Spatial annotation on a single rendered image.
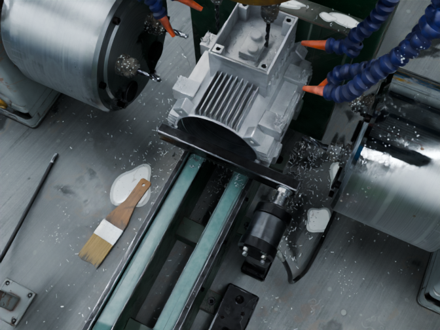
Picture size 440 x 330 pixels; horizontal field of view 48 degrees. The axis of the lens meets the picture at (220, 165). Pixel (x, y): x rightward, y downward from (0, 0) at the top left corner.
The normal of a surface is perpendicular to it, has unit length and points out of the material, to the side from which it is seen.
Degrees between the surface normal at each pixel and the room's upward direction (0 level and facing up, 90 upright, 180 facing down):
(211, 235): 0
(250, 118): 32
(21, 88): 90
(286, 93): 0
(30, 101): 90
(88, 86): 73
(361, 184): 58
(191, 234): 0
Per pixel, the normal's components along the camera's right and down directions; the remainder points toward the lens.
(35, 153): -0.02, -0.41
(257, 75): -0.44, 0.82
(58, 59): -0.40, 0.53
